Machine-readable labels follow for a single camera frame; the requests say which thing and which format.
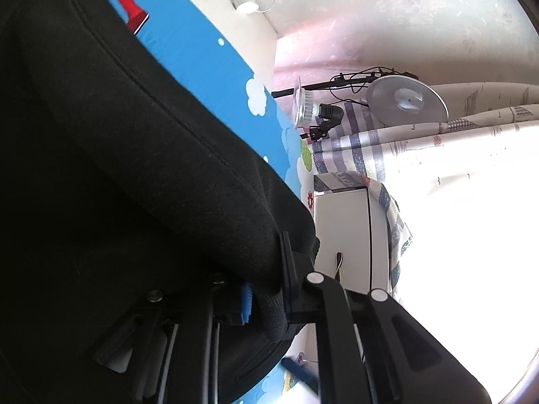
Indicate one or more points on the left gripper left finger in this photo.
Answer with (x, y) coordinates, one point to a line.
(168, 351)

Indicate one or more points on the white bedside cabinet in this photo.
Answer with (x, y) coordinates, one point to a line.
(353, 223)

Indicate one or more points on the black pants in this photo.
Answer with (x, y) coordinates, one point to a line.
(116, 181)

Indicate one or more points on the blue cartoon bed sheet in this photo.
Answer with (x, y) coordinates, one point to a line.
(200, 58)

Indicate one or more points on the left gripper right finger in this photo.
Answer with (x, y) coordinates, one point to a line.
(370, 349)

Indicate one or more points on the patterned window curtain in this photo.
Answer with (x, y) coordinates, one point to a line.
(487, 129)

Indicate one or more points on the finned LED studio light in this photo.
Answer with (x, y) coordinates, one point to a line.
(314, 119)

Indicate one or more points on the white charger with cable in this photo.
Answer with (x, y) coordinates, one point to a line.
(248, 7)

